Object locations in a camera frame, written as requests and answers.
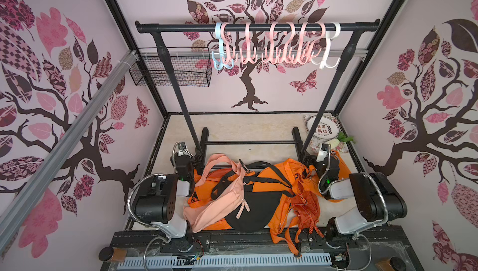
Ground aluminium profile bar left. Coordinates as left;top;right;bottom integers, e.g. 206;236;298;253
1;50;139;251

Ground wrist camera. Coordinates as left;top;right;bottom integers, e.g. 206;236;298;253
316;143;331;162
173;141;187;156

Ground brown bottle right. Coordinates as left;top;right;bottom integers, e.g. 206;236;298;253
375;257;407;271

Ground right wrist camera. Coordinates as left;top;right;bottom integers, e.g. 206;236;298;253
316;143;331;162

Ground brown bottle left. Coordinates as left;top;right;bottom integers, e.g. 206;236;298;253
98;246;127;262

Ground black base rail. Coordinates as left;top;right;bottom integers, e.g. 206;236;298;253
110;226;411;252

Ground pink multi-hook hanger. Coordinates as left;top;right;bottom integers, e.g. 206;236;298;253
291;22;311;64
305;22;326;63
219;23;235;69
277;22;296;64
240;23;258;64
261;22;278;64

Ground flexible metal conduit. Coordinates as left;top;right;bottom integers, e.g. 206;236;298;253
126;174;166;231
349;173;388;227

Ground left flexible metal conduit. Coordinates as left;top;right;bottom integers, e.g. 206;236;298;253
126;174;166;231

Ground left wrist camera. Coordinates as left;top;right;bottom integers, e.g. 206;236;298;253
173;141;187;156

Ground right flexible metal conduit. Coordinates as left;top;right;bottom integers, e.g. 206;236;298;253
349;173;388;227

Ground black wire basket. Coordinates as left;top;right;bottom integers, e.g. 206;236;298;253
128;47;213;88

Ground bright orange waist bag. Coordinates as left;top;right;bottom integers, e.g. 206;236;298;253
186;158;352;219

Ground white slotted cable duct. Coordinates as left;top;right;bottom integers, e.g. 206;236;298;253
117;253;332;271

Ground black clothes rack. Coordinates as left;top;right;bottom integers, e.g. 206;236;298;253
135;18;381;171

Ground floral placemat cloth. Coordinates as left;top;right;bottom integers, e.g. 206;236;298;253
309;114;349;153

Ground toy white radish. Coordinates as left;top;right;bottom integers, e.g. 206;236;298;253
328;132;355;149

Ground dark orange backpack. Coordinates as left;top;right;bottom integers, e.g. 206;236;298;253
268;159;324;257

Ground brown bottle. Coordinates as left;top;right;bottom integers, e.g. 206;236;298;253
98;246;127;262
375;257;407;271

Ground light blue multi-hook hanger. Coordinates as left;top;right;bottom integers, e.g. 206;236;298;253
211;23;235;71

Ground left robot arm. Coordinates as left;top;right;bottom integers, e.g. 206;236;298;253
126;153;195;239

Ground white patterned plate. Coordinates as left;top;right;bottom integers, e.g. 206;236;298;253
304;115;340;140

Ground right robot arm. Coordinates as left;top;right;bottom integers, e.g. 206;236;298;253
315;149;408;241

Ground black and orange bag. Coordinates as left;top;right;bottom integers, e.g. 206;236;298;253
205;161;292;232

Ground white multi-hook hanger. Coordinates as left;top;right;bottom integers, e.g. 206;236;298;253
311;22;341;70

